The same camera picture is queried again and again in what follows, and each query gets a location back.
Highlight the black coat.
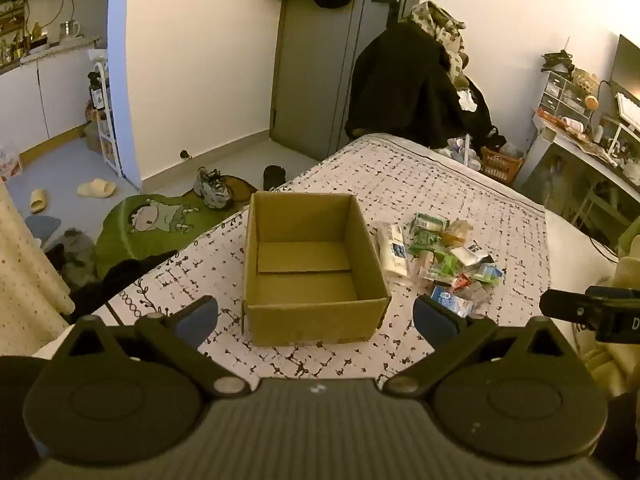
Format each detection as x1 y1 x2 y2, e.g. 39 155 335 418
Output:
345 22 507 153

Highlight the white plastic clutter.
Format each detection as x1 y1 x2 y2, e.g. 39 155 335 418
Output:
440 135 484 172

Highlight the black door handle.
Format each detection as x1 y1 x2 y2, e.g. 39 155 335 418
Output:
371 0 403 23

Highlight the dotted cream curtain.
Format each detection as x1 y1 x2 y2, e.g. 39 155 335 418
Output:
0 180 76 356

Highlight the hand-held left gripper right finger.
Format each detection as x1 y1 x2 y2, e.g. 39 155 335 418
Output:
382 295 592 401

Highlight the pale yellow blanket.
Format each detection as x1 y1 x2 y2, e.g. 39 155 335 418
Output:
575 220 640 397

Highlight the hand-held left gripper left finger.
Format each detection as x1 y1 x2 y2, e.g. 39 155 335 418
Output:
47 296 251 400

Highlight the grey white sneaker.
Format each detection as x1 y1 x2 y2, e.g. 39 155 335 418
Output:
202 177 236 210
194 167 223 198

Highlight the black cloth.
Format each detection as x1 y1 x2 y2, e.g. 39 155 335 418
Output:
65 252 177 322

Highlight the white shelf rack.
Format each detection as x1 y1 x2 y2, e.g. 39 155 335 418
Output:
89 50 126 178

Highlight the brown cardboard box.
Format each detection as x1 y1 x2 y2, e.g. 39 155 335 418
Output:
242 191 392 348

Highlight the clear drawer organiser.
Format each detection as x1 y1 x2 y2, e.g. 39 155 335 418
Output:
540 70 598 117

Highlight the white kitchen cabinet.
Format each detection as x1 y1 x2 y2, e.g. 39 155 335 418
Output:
0 45 108 161

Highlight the grey door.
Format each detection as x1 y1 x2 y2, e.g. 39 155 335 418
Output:
270 0 416 161

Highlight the grey fluffy cloth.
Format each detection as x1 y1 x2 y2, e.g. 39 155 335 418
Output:
60 229 98 286

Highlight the white printed bedspread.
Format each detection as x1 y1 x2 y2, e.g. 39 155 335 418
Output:
32 132 551 381

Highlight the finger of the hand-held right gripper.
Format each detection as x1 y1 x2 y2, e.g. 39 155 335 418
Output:
539 287 598 330

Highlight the computer monitor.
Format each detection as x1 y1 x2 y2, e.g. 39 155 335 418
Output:
610 35 640 106

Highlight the green cartoon rug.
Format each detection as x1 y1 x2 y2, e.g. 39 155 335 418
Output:
95 194 251 278

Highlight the white desk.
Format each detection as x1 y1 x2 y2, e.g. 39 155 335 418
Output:
515 110 640 241

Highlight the checkered beige cloth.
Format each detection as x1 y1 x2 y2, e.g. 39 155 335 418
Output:
410 1 472 86

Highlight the black shoe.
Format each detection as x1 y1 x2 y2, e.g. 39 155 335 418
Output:
263 165 287 192

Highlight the white keyboard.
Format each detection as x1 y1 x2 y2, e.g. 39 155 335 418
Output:
615 92 640 131

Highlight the orange wicker basket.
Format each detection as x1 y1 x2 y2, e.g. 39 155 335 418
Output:
481 146 525 183

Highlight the red white plastic bag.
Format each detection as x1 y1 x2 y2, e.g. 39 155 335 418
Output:
0 147 23 181

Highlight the pile of snack packets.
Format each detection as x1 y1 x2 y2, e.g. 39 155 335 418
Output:
375 212 506 319

